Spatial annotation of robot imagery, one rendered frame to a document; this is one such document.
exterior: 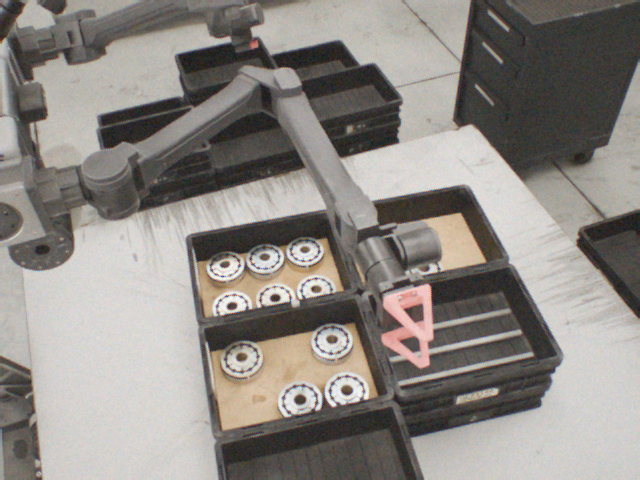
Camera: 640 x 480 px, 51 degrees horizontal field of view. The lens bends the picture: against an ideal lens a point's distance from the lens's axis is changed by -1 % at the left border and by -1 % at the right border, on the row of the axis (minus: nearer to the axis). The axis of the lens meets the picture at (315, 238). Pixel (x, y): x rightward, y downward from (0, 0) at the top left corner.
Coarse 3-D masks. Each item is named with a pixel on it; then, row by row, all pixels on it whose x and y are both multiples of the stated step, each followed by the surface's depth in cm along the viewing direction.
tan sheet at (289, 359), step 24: (288, 336) 170; (216, 360) 165; (264, 360) 165; (288, 360) 165; (312, 360) 165; (360, 360) 164; (216, 384) 161; (240, 384) 161; (264, 384) 161; (288, 384) 161; (312, 384) 160; (240, 408) 157; (264, 408) 156
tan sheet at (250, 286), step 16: (320, 240) 191; (288, 272) 184; (304, 272) 184; (320, 272) 183; (336, 272) 183; (208, 288) 181; (224, 288) 181; (240, 288) 180; (256, 288) 180; (336, 288) 180; (208, 304) 177
